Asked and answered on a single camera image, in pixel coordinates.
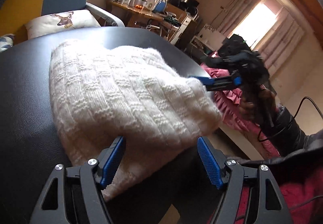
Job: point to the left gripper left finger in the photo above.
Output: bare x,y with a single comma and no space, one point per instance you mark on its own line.
109,161

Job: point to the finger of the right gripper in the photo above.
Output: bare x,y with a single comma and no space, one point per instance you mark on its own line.
221,83

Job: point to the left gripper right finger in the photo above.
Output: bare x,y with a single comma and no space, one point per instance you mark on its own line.
213,161

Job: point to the cream knitted sweater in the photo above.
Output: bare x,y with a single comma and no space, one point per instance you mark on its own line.
98,94

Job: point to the black jacket forearm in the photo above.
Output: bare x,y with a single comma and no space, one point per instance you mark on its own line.
285,134

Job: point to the person right hand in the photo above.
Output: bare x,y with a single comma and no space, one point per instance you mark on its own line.
257,111

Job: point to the pink ruffled blanket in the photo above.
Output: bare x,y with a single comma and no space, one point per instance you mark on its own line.
228,102

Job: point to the pink window curtain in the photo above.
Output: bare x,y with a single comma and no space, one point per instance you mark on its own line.
267,27

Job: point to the blue chair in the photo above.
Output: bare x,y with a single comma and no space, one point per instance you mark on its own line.
160,6

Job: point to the wooden side table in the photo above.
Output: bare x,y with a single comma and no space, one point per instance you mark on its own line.
146,19

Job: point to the white sofa armrest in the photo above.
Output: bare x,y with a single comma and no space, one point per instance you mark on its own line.
110,19

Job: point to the deer print cushion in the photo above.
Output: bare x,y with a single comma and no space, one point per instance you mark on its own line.
53,23

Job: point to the patterned triangle cushion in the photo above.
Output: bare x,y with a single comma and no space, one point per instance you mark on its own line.
6,42

